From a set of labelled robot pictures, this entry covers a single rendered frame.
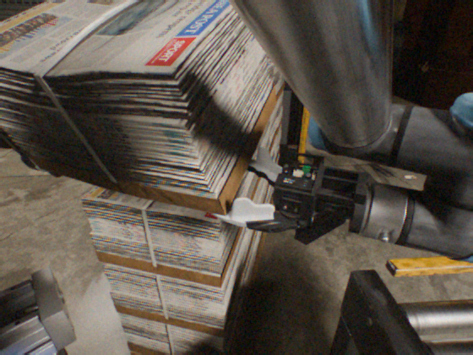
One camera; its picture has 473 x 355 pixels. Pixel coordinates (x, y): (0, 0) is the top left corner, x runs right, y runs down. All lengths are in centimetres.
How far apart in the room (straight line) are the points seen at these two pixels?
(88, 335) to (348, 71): 151
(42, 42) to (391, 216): 50
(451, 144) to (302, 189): 16
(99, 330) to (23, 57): 129
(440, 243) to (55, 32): 57
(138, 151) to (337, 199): 27
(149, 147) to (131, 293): 68
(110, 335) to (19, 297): 86
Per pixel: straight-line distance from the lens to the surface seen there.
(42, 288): 68
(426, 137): 36
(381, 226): 39
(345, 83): 19
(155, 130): 34
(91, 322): 161
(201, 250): 72
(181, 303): 91
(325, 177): 38
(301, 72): 18
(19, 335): 65
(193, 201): 42
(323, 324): 150
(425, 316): 59
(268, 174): 46
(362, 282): 59
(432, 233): 40
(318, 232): 45
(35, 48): 48
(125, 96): 34
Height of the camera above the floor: 122
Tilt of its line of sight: 29 degrees down
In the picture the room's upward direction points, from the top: straight up
